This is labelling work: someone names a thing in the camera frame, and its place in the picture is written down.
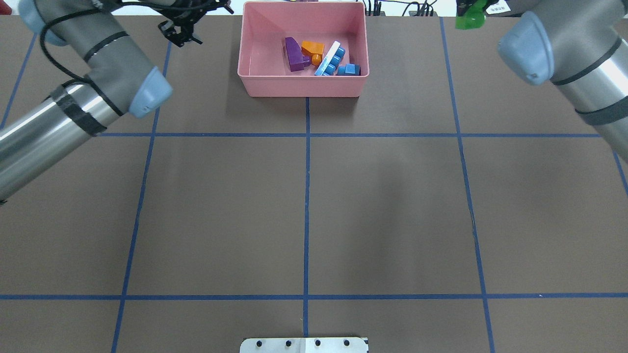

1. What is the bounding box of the purple block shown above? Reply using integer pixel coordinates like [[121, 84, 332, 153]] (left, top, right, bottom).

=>
[[284, 37, 312, 73]]

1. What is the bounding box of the pink plastic box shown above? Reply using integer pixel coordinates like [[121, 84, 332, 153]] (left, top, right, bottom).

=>
[[237, 1, 369, 98]]

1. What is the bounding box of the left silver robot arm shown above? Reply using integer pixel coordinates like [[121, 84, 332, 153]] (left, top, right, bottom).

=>
[[0, 0, 234, 204]]

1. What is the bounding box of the small blue block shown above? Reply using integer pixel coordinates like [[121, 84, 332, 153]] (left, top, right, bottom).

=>
[[336, 63, 361, 76]]

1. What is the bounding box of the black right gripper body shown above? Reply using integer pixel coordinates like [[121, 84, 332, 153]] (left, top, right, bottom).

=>
[[457, 0, 496, 11]]

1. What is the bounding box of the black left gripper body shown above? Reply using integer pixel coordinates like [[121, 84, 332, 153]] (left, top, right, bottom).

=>
[[158, 0, 234, 48]]

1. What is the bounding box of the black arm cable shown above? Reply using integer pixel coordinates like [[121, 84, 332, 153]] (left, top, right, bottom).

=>
[[39, 5, 118, 84]]

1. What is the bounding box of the white camera post with base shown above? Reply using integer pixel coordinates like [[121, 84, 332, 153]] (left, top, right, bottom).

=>
[[238, 337, 369, 353]]

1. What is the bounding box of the orange block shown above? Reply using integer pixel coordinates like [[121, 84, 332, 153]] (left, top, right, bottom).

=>
[[301, 41, 325, 67]]

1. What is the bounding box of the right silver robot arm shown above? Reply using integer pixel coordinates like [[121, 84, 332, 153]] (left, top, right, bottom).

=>
[[497, 0, 628, 160]]

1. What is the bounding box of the green block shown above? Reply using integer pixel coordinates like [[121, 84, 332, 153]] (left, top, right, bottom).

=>
[[455, 7, 486, 30]]

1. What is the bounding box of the long blue block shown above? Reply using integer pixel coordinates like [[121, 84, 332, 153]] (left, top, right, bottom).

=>
[[314, 41, 346, 76]]

